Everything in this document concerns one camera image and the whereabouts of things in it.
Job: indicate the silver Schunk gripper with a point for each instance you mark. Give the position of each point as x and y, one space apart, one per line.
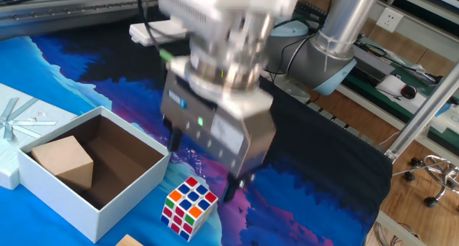
215 138

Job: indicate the Rubik's cube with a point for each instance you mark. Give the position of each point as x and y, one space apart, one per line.
188 210

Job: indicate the light blue gift box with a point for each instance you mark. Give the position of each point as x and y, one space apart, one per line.
71 210

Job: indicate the plain wooden cube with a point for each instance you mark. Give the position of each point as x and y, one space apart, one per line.
62 160
128 241

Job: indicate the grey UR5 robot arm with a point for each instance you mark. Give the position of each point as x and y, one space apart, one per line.
337 20

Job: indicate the gift box lid with ribbon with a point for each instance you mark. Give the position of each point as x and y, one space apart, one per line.
32 109

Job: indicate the blue landscape print tablecloth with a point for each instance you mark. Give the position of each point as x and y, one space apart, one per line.
287 167

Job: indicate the grey flat metal case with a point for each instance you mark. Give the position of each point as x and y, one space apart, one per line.
374 65

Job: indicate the white mouse pad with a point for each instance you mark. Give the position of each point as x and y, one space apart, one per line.
389 86

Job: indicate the black computer mouse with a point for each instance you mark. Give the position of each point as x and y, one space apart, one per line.
409 92

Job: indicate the chrome chair base with castors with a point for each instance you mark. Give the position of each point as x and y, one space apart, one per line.
441 174

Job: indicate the aluminium profile rail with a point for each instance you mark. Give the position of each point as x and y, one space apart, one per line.
71 5

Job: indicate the aluminium frame post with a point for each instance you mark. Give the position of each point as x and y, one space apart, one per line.
423 113

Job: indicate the white wall socket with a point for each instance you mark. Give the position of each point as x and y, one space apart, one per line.
389 20

